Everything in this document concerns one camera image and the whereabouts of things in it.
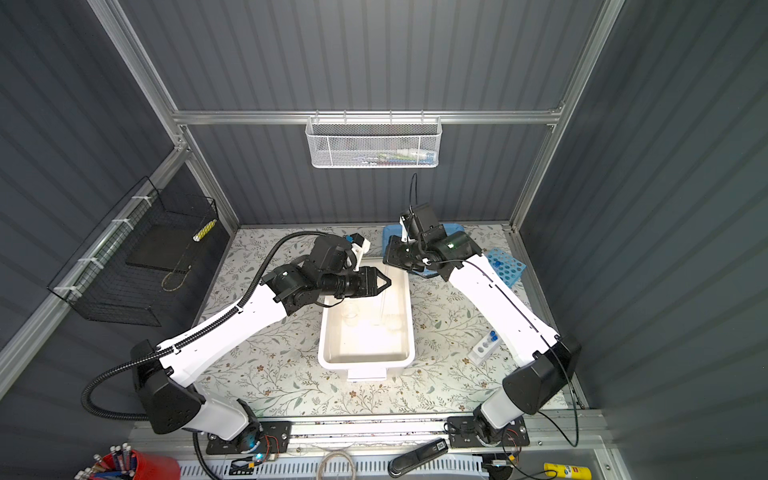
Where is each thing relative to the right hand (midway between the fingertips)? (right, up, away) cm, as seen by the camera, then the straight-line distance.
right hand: (386, 257), depth 74 cm
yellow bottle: (+41, -49, -7) cm, 64 cm away
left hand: (0, -6, -2) cm, 7 cm away
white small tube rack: (+26, -28, +10) cm, 39 cm away
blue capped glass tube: (+30, -22, +9) cm, 38 cm away
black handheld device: (+7, -46, -6) cm, 47 cm away
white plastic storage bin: (-6, -24, +16) cm, 29 cm away
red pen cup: (-54, -42, -14) cm, 70 cm away
